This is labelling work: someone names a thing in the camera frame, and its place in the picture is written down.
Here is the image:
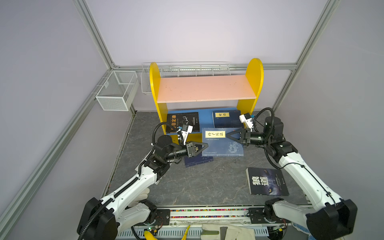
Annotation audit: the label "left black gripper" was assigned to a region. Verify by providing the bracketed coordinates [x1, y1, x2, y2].
[165, 140, 208, 162]

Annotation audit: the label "blue book dotted circle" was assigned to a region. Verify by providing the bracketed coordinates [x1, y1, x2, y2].
[184, 155, 214, 168]

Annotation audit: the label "blue book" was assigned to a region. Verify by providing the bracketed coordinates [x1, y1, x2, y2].
[202, 128, 244, 157]
[213, 110, 244, 128]

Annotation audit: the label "black book yellow title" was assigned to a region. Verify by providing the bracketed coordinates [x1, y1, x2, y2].
[167, 112, 200, 133]

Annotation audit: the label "dark book white characters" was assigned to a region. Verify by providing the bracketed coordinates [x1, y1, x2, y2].
[246, 168, 289, 196]

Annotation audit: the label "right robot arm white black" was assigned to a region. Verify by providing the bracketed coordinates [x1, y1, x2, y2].
[226, 108, 358, 240]

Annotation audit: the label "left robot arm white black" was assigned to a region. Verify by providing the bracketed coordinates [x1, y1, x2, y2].
[77, 122, 209, 240]

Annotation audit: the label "yellow shelf with coloured boards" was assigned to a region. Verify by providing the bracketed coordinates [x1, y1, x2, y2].
[149, 58, 264, 122]

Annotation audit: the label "white work glove left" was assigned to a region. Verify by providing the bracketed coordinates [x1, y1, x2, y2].
[128, 188, 150, 208]

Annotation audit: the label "white grey glove front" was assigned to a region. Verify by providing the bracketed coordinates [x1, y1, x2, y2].
[201, 224, 256, 240]

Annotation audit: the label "yellow thin tool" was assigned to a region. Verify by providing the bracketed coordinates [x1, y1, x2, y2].
[181, 225, 191, 240]

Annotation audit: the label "white mesh box basket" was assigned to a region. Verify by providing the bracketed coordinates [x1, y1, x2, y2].
[96, 71, 139, 112]

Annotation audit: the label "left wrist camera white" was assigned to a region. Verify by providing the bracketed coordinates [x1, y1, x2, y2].
[177, 125, 193, 146]

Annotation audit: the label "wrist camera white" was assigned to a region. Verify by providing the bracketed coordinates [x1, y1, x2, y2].
[177, 125, 193, 146]
[239, 113, 254, 132]

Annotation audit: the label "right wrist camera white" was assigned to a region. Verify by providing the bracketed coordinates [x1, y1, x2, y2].
[239, 113, 254, 132]

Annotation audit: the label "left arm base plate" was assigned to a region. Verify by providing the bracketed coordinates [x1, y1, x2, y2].
[140, 209, 171, 226]

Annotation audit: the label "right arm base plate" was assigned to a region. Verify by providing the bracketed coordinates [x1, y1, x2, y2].
[246, 207, 268, 224]

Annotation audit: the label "white wire basket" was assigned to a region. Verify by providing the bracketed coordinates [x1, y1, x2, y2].
[141, 62, 231, 95]

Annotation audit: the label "yellow tool handle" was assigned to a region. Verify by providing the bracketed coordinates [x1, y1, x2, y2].
[144, 231, 158, 240]

